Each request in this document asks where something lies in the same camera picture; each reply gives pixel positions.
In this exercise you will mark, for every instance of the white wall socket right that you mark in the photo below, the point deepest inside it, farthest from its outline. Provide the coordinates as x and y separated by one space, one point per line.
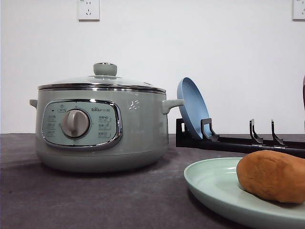
298 10

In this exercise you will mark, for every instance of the grey table cloth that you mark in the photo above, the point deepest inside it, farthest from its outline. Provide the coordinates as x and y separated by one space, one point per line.
36 196

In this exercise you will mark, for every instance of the white wall socket left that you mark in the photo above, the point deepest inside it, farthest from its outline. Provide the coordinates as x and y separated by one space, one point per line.
88 10

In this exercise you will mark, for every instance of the white wall socket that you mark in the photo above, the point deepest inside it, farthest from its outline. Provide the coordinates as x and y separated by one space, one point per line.
298 10
88 10

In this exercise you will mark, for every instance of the green plate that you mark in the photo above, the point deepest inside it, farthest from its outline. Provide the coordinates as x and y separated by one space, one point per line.
216 183

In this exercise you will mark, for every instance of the brown potato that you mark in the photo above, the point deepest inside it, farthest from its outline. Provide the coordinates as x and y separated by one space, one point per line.
273 175

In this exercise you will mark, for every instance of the black plate rack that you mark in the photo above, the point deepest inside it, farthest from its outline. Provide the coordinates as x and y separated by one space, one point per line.
210 141

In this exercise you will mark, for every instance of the green electric steamer pot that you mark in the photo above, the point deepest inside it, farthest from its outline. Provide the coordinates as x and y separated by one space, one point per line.
102 130

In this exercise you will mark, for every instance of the blue plate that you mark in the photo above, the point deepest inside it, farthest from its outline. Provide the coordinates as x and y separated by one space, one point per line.
194 108

